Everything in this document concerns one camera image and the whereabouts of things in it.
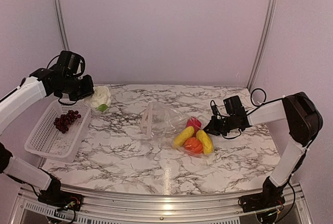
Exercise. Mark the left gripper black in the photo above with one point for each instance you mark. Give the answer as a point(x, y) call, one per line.
point(88, 90)

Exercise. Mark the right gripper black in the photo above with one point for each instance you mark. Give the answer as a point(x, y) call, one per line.
point(213, 129)

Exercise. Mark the yellow fake lemon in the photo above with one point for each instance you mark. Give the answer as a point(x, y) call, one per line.
point(186, 134)

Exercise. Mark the white fake cauliflower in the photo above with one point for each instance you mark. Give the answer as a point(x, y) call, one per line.
point(101, 99)

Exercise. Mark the purple fake grape bunch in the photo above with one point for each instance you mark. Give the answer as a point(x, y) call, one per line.
point(63, 122)

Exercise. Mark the clear zip top bag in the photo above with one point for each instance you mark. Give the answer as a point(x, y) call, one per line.
point(162, 123)

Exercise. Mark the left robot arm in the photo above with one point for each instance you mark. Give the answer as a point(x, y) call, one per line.
point(66, 76)

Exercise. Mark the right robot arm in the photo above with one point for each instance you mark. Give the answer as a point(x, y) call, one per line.
point(303, 123)

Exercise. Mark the red fake pepper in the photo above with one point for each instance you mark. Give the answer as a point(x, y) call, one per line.
point(194, 122)

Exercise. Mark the orange fake tomato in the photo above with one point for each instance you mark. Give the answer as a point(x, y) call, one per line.
point(193, 145)

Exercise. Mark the white perforated plastic basket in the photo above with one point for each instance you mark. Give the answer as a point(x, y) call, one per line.
point(48, 142)

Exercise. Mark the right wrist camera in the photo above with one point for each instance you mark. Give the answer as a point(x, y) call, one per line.
point(215, 110)

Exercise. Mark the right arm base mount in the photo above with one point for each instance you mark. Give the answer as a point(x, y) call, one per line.
point(258, 201)

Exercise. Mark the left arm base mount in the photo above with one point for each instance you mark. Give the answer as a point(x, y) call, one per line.
point(62, 200)

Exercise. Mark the left aluminium frame post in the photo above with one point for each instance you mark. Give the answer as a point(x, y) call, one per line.
point(61, 24)

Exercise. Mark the aluminium frame post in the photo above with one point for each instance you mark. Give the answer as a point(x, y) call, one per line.
point(269, 17)
point(61, 24)

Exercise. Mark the front aluminium frame rail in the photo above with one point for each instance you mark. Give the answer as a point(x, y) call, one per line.
point(111, 207)

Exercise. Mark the right aluminium frame post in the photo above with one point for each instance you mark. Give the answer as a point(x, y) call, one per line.
point(269, 17)

